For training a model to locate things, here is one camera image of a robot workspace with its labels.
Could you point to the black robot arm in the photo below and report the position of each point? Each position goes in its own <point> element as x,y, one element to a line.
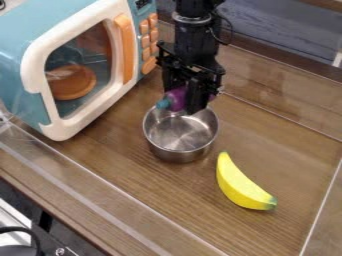
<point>196,8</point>

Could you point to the orange microwave turntable plate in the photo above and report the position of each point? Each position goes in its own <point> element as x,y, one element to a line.
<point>71,81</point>

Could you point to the purple toy eggplant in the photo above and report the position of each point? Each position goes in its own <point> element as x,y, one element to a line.
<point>174,100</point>

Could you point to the yellow toy banana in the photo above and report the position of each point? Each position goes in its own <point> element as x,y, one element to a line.
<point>240,189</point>

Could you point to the small silver pot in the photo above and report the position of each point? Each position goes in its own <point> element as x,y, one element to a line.
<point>180,138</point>

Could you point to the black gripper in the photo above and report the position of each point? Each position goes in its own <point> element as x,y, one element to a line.
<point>189,59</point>

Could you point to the blue white toy microwave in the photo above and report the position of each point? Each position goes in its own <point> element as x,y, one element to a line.
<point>108,35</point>

